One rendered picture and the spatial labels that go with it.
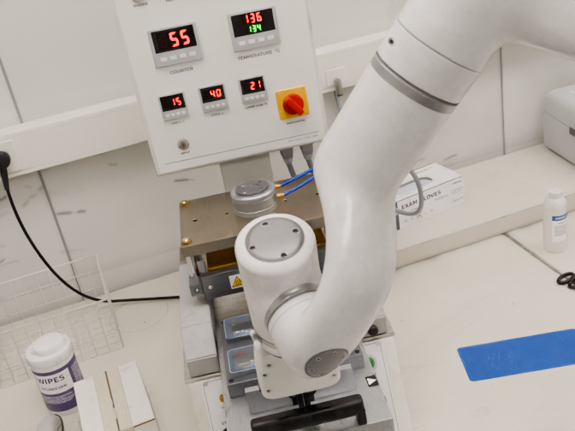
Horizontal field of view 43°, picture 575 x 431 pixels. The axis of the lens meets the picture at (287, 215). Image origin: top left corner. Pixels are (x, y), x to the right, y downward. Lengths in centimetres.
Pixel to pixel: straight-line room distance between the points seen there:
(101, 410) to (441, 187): 95
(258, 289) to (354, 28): 117
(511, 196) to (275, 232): 121
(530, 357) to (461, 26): 91
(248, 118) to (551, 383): 71
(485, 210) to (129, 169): 86
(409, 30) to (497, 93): 143
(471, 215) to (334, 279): 116
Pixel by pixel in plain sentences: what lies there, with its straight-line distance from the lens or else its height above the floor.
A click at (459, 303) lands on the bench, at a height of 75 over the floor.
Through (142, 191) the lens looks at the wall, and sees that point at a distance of 180.
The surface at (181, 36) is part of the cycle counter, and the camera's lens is 130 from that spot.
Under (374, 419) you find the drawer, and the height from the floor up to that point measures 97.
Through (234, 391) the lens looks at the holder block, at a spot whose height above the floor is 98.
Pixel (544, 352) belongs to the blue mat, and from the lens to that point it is 146.
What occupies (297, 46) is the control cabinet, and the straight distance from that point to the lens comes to 133.
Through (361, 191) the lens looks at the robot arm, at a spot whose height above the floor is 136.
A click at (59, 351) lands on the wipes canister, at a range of 147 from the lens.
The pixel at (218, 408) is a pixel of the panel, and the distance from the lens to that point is 122.
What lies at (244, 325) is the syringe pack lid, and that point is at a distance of 117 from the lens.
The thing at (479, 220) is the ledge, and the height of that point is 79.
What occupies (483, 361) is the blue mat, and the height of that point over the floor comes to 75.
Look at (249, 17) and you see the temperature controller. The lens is 130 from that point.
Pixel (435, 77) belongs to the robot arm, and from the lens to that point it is 65.
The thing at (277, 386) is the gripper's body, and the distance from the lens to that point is 92.
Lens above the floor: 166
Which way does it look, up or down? 27 degrees down
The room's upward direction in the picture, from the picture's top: 11 degrees counter-clockwise
